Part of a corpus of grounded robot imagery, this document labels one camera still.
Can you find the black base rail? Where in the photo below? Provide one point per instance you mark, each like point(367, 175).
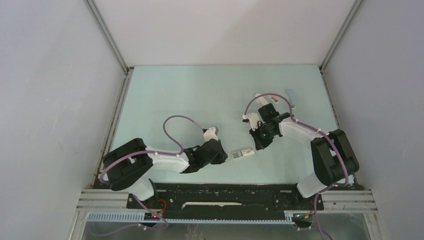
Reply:
point(232, 202)

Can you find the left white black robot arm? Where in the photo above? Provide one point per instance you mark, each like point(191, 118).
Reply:
point(126, 166)

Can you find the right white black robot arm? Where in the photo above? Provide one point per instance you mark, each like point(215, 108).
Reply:
point(333, 158)

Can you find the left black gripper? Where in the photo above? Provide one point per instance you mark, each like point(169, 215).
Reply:
point(221, 158)

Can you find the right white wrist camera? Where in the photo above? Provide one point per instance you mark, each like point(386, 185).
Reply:
point(253, 119)

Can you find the long white stapler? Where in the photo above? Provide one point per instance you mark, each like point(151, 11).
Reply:
point(261, 100)

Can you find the aluminium frame post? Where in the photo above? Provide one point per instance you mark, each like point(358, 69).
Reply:
point(104, 30)
point(355, 8)

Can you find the left aluminium frame post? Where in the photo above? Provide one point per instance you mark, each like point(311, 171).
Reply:
point(104, 30)

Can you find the staple box tray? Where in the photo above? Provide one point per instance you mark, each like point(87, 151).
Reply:
point(237, 155)

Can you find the right aluminium frame post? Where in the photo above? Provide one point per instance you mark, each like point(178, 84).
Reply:
point(355, 8)

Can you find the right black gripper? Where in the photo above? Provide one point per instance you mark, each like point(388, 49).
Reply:
point(260, 144)

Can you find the white staple box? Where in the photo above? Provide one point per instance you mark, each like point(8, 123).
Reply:
point(247, 152)

